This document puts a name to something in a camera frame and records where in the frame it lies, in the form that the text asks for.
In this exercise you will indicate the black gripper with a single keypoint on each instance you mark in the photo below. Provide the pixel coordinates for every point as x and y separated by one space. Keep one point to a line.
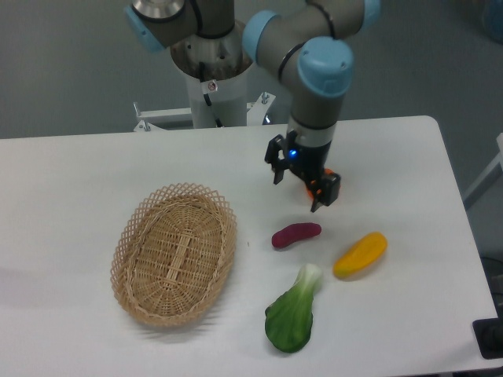
308 164

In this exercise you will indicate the purple sweet potato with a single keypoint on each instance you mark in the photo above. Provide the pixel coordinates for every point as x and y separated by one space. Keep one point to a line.
294 233

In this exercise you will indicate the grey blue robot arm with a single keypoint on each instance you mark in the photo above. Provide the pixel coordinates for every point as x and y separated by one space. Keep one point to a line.
305 52

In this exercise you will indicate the orange tangerine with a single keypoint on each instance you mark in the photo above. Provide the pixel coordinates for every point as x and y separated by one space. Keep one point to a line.
326 187

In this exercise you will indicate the yellow mango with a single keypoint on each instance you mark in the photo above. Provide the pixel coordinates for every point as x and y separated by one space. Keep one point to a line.
360 255

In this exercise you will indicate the green bok choy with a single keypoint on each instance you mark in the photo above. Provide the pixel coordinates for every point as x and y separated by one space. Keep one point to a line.
289 319

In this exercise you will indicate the woven wicker basket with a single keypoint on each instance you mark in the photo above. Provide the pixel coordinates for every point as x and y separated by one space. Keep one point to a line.
174 255

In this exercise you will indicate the white furniture leg right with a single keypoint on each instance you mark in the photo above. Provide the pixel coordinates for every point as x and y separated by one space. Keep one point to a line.
488 176

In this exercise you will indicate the black device at table edge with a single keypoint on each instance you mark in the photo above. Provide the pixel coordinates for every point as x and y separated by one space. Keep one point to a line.
488 333

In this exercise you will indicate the white metal base frame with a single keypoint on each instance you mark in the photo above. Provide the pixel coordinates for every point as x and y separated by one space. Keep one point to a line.
266 110

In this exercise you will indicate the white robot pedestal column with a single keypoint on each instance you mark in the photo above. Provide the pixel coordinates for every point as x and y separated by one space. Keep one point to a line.
216 77

